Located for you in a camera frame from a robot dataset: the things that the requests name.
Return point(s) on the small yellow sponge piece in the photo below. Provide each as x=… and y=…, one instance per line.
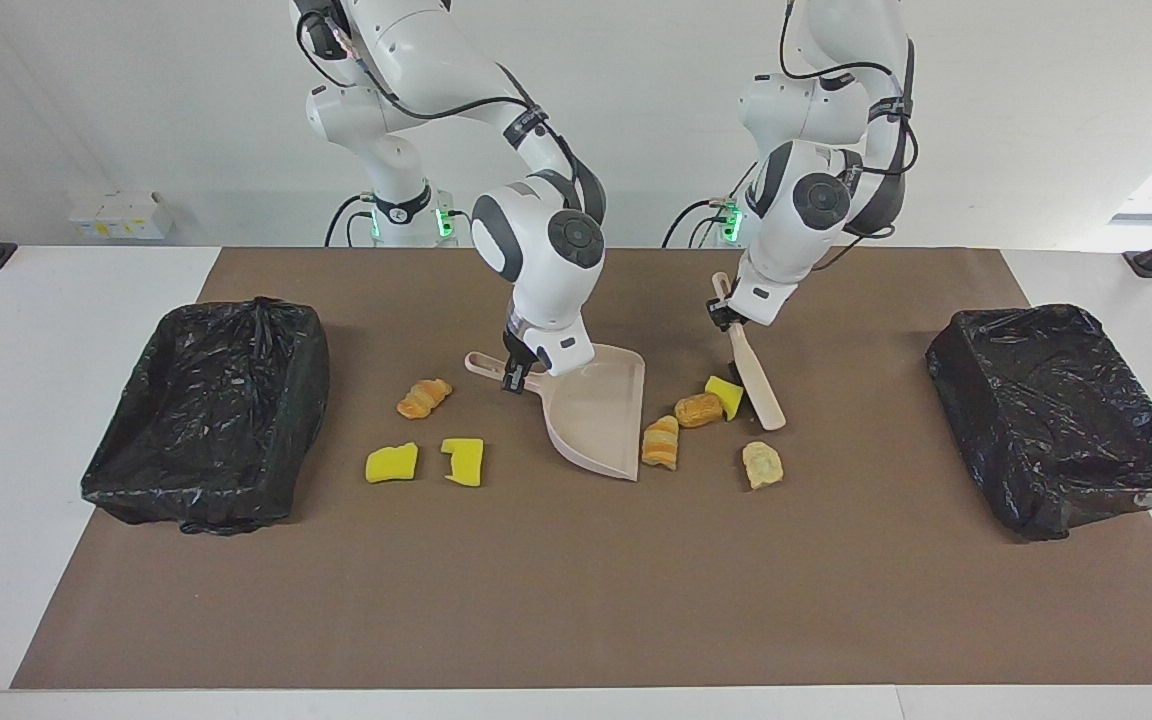
x=726, y=398

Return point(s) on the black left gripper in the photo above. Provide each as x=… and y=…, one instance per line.
x=726, y=314

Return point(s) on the notched yellow sponge piece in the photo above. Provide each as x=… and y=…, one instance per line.
x=464, y=462

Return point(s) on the striped orange croissant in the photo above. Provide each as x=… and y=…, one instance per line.
x=661, y=445
x=424, y=398

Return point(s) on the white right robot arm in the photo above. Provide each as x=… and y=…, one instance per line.
x=416, y=60

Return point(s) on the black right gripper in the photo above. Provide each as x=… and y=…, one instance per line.
x=516, y=352

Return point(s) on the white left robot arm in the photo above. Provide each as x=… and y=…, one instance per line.
x=796, y=200

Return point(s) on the white wall socket box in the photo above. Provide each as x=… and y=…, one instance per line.
x=121, y=215

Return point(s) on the brown bread roll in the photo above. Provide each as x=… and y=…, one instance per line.
x=698, y=411

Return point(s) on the beige plastic dustpan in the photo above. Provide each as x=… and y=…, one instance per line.
x=601, y=420

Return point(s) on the wedge yellow sponge piece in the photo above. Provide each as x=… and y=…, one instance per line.
x=392, y=465

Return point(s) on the brown paper table mat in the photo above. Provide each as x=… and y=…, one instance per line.
x=576, y=600

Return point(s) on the pale ridged pastry piece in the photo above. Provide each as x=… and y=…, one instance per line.
x=762, y=466

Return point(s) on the black bag lined bin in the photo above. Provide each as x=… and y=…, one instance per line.
x=206, y=420
x=1046, y=420

